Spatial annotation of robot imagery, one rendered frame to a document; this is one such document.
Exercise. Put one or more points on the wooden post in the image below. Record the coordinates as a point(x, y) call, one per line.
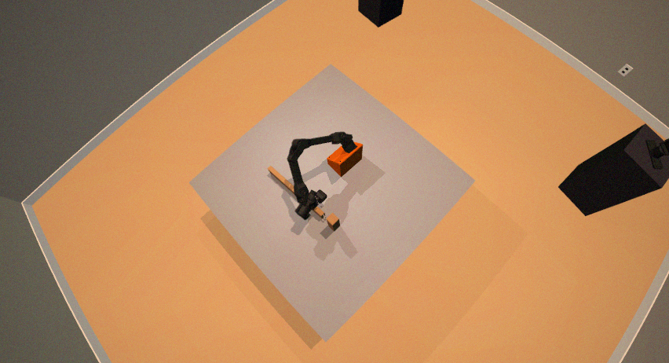
point(333, 222)

